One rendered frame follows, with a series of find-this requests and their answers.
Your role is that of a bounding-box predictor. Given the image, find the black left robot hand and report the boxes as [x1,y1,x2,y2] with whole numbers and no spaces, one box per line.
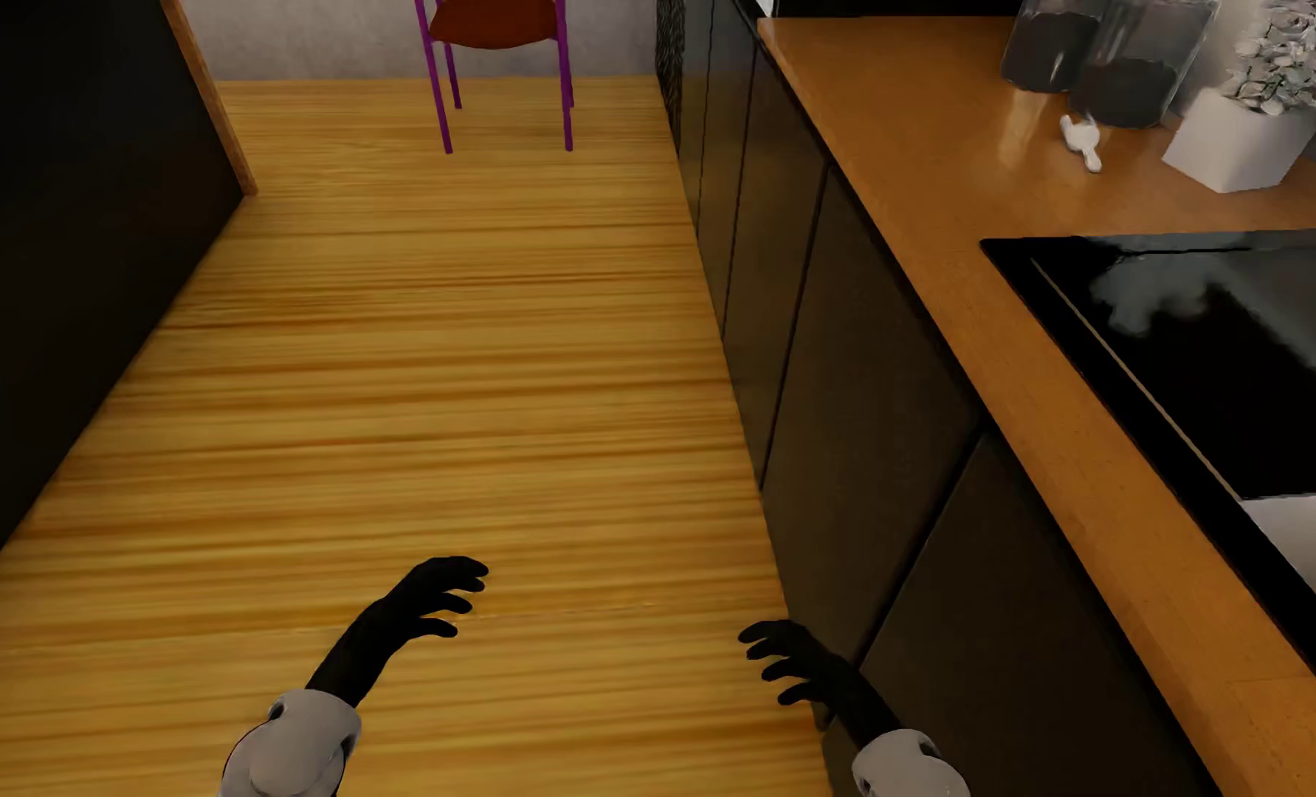
[372,556,491,653]

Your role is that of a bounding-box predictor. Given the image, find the small glass storage jar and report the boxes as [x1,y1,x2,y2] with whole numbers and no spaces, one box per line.
[999,0,1109,94]

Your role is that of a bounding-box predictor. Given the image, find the pale leafy plant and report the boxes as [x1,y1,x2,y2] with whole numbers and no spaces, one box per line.
[1220,0,1316,117]

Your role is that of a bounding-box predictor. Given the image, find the purple-legged red chair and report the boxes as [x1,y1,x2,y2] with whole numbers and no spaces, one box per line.
[414,0,576,156]

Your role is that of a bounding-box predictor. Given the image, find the wooden kitchen countertop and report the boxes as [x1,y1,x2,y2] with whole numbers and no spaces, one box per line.
[755,15,1316,797]

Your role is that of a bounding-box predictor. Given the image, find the white square plant pot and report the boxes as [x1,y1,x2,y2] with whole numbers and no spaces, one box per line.
[1162,86,1316,195]

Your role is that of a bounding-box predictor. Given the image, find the black kitchen base cabinets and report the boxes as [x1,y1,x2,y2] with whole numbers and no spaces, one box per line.
[655,0,1224,797]

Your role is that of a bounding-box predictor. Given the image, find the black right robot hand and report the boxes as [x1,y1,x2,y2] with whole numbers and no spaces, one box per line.
[737,620,852,710]

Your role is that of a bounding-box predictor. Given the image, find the black wood-edged cabinet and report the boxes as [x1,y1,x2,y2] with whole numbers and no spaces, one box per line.
[0,0,261,621]

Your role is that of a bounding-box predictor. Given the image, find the small white figurine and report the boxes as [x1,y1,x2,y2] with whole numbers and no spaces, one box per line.
[1059,113,1104,174]

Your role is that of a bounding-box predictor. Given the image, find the large glass storage jar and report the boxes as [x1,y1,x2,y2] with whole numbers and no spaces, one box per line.
[1069,0,1222,130]

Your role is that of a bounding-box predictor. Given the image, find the black glass cooktop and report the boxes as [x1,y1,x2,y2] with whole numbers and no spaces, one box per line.
[979,228,1316,657]

